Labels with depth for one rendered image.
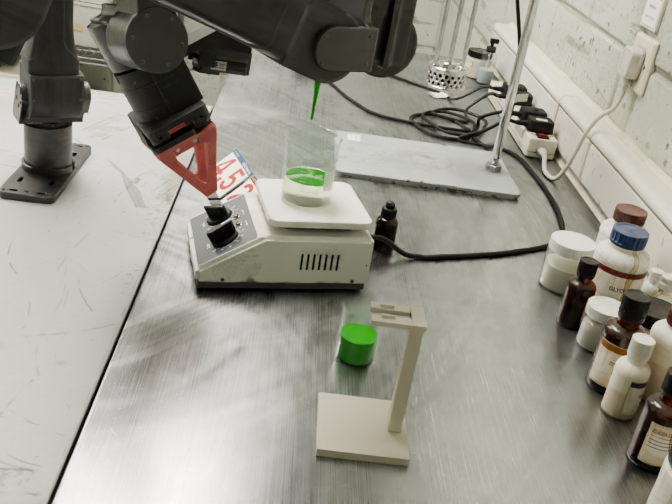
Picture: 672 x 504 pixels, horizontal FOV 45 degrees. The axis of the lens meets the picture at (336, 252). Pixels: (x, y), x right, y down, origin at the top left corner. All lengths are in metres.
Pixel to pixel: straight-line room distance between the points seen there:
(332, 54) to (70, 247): 0.47
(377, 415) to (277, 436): 0.10
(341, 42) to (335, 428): 0.33
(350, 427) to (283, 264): 0.25
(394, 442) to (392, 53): 0.33
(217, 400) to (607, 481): 0.35
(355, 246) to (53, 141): 0.45
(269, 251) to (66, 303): 0.22
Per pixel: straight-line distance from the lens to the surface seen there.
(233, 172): 1.17
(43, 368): 0.80
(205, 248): 0.93
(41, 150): 1.16
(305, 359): 0.83
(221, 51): 0.85
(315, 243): 0.91
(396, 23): 0.70
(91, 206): 1.10
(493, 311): 0.98
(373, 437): 0.73
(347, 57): 0.66
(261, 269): 0.91
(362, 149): 1.39
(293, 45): 0.64
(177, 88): 0.83
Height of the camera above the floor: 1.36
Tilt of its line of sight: 27 degrees down
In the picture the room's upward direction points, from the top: 9 degrees clockwise
